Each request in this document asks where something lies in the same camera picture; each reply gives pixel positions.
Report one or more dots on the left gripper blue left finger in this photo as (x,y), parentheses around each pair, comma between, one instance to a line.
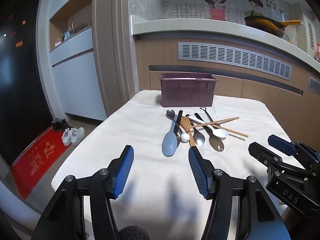
(121,171)

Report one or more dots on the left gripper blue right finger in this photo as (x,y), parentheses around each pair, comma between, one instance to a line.
(201,172)

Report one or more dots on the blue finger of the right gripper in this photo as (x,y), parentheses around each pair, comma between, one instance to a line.
(282,145)
(265,156)

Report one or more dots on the black handle brown spoon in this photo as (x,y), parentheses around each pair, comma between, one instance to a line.
(215,142)

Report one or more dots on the smiley handle steel spoon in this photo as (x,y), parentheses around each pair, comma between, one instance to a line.
(198,137)

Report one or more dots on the light blue rice spoon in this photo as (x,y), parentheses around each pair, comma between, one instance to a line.
(169,143)

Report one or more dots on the white ceramic soup spoon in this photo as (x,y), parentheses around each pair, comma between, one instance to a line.
(218,132)

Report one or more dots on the wooden spoon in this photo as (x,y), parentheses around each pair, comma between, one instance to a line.
(185,124)

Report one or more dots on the black handle steel spoon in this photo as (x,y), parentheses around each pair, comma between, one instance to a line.
(177,129)

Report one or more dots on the white kitchen countertop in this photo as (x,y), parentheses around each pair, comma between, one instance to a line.
(142,26)

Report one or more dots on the white table cloth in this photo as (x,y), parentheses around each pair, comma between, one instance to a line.
(160,194)

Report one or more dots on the white sneaker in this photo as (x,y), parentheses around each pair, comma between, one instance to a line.
(66,137)
(77,134)

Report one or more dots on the purple plastic utensil caddy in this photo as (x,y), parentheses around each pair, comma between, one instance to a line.
(187,89)

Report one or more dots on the red door mat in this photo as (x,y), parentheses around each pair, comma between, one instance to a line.
(35,161)

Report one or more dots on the black refrigerator door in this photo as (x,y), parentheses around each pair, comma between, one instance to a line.
(24,110)

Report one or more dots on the grey ventilation grille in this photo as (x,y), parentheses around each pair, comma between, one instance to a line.
(215,53)

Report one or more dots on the white cabinet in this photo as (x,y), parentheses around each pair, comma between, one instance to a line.
(66,62)

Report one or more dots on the brown wok with handle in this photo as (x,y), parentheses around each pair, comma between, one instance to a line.
(269,25)

